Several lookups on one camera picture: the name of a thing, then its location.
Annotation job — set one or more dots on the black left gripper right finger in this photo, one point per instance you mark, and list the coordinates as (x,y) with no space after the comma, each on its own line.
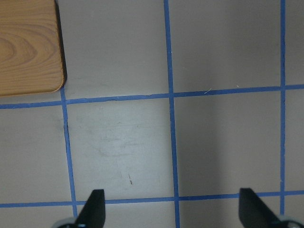
(254,213)

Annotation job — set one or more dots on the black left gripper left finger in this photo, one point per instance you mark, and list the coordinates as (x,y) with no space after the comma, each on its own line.
(92,214)

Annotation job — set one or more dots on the wooden tray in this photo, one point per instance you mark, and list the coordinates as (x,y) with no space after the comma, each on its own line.
(31,53)

